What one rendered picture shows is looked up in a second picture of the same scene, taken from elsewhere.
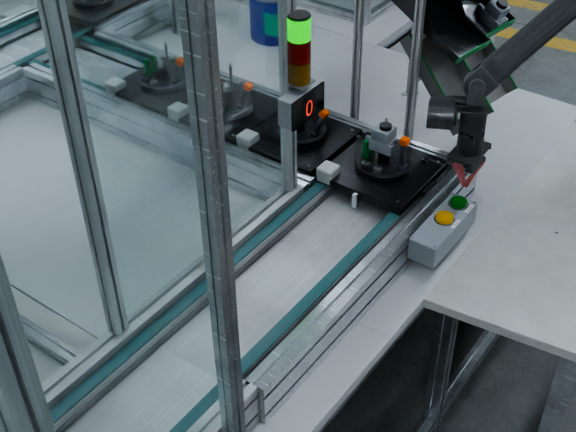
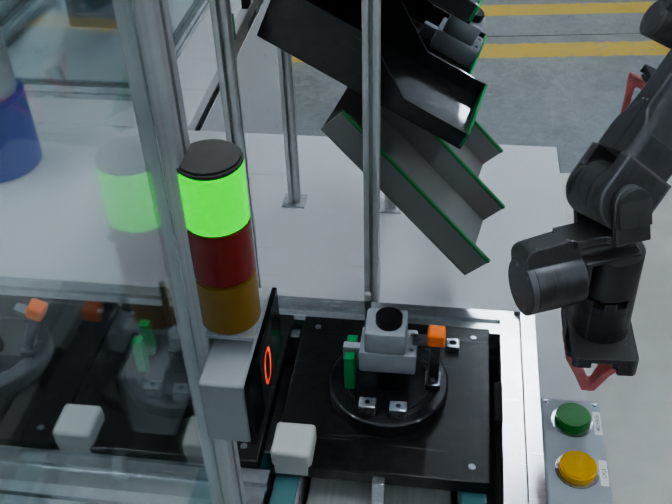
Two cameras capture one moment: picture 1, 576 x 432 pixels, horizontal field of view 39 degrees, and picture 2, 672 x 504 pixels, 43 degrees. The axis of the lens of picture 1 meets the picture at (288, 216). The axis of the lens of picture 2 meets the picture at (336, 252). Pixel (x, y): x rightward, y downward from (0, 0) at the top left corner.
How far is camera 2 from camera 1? 113 cm
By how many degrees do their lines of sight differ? 22
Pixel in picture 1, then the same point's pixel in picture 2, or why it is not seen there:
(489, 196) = (552, 358)
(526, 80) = (323, 110)
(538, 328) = not seen: outside the picture
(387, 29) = (189, 99)
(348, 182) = (347, 456)
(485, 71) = (640, 164)
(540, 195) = not seen: hidden behind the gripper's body
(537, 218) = (652, 372)
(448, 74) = (411, 163)
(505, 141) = (496, 241)
